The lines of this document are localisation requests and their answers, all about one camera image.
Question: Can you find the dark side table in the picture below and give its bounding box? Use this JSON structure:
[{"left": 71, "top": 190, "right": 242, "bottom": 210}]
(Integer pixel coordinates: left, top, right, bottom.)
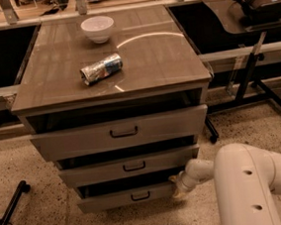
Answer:
[{"left": 192, "top": 0, "right": 281, "bottom": 145}]

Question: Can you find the black stand leg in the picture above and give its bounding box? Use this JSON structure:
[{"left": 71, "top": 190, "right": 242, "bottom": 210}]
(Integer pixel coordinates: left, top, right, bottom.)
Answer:
[{"left": 0, "top": 180, "right": 31, "bottom": 225}]

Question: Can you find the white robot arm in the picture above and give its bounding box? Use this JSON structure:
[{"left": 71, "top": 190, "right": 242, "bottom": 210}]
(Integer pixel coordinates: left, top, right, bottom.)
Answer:
[{"left": 170, "top": 143, "right": 281, "bottom": 225}]

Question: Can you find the grey drawer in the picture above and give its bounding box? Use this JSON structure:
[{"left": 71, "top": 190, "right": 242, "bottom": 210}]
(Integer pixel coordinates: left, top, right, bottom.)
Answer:
[
  {"left": 59, "top": 144, "right": 199, "bottom": 188},
  {"left": 77, "top": 167, "right": 185, "bottom": 213},
  {"left": 31, "top": 104, "right": 207, "bottom": 162}
]

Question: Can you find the grey drawer cabinet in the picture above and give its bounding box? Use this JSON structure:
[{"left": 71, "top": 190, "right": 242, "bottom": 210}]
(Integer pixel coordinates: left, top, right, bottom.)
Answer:
[{"left": 1, "top": 0, "right": 225, "bottom": 221}]

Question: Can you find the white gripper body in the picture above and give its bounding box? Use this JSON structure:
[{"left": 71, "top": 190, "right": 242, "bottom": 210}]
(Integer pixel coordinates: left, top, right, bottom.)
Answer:
[{"left": 176, "top": 171, "right": 196, "bottom": 194}]

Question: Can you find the crushed silver blue can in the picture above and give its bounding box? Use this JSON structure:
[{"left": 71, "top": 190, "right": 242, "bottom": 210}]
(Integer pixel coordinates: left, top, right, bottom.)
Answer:
[{"left": 80, "top": 54, "right": 123, "bottom": 85}]

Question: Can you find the white ceramic bowl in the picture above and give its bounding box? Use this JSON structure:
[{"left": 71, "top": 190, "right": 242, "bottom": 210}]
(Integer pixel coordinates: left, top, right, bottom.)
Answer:
[{"left": 80, "top": 16, "right": 114, "bottom": 44}]

